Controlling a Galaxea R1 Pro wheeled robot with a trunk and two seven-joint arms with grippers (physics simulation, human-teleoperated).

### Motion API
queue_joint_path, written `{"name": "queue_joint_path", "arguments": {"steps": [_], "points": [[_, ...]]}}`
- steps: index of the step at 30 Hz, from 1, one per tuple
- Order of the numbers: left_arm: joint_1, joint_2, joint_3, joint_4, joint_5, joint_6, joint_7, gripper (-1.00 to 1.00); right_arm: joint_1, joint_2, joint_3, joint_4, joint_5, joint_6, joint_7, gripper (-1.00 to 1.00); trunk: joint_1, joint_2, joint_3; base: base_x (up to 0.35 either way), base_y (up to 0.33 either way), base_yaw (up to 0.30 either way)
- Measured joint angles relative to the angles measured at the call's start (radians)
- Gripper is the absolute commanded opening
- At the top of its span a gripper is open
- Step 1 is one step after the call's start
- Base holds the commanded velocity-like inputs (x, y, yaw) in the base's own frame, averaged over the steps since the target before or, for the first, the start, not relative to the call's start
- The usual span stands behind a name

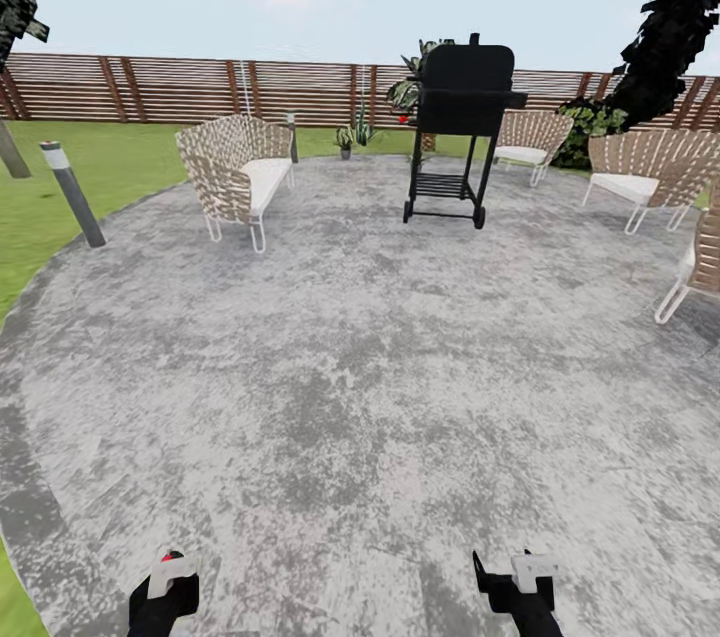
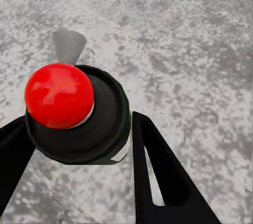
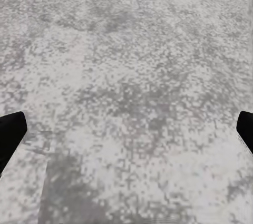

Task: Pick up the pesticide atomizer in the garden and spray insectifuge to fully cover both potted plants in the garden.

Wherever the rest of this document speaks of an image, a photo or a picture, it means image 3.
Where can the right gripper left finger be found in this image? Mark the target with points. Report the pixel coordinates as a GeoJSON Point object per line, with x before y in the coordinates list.
{"type": "Point", "coordinates": [12, 129]}

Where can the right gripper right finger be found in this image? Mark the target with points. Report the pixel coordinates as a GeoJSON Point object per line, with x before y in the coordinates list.
{"type": "Point", "coordinates": [245, 128]}

